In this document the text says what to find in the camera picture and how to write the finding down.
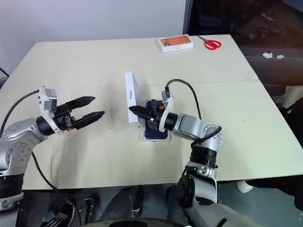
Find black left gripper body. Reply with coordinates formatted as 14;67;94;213
53;103;79;132

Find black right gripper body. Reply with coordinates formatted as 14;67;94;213
144;100;167;130

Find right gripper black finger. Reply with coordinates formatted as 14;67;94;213
128;105;150;120

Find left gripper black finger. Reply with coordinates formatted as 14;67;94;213
65;96;96;112
75;110;106;131

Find dark blue smartphone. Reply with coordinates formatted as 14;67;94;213
144;100;169;140

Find white phone box lid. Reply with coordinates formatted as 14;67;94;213
124;71;144;130

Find white box with brown sheet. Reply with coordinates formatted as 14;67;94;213
142;97;173;143

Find orange printed phone box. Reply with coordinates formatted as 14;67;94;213
158;34;195;53

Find white rounded object under table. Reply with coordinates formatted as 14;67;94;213
237;180;253;193

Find dark grey low furniture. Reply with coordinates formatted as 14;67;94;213
238;44;303;96

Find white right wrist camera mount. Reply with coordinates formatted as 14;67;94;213
159;88;175;133

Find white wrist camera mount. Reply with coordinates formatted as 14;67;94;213
159;88;175;133
38;87;64;136

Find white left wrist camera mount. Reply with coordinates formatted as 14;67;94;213
38;87;64;136

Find black metal stand frame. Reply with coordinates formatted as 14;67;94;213
83;196;96;227

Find red handled scissors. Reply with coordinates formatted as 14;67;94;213
197;35;222;51

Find grey partition post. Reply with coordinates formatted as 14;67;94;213
181;0;194;36

